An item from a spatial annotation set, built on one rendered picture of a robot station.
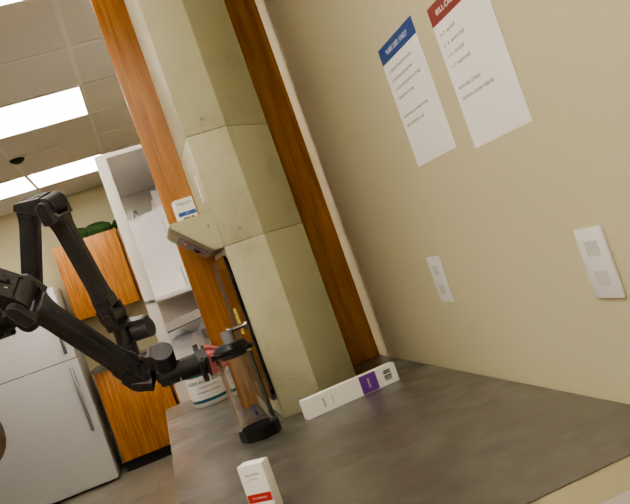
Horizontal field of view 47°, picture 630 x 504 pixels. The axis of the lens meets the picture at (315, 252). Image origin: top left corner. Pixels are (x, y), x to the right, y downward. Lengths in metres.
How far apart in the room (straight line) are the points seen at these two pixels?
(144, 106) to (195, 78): 0.39
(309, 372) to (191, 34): 0.94
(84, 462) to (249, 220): 5.18
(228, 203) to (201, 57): 0.39
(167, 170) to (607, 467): 1.63
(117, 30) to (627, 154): 1.71
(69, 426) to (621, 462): 6.11
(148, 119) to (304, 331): 0.84
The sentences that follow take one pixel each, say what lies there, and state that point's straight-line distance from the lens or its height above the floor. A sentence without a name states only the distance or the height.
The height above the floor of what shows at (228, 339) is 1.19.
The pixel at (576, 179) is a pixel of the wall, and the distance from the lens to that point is 1.18.
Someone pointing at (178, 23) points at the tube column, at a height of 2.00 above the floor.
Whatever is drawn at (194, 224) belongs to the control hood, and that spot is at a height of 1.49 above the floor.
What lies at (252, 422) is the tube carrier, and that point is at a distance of 1.79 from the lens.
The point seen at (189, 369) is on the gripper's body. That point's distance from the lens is 1.94.
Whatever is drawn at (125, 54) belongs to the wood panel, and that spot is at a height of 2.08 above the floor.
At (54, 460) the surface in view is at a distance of 6.93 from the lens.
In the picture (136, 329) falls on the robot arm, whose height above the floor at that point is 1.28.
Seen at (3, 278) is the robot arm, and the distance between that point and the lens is 1.80.
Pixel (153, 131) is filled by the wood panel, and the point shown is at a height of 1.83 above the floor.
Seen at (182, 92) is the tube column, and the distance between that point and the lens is 1.97.
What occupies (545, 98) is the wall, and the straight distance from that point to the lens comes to 1.19.
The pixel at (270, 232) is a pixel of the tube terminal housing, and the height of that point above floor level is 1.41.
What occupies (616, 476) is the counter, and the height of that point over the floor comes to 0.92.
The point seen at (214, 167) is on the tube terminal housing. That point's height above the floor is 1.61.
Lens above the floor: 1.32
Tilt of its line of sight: level
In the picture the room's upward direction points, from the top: 19 degrees counter-clockwise
